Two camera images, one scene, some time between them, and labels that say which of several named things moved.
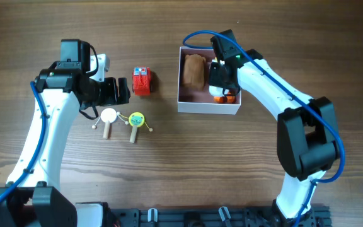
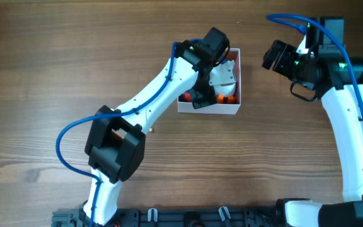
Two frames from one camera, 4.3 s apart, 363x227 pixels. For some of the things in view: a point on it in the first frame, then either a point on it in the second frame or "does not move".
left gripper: x=111 y=98 → x=206 y=92
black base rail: x=253 y=217 does not move
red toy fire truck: x=142 y=81 → x=186 y=96
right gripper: x=220 y=79 → x=283 y=63
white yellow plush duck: x=217 y=93 does not move
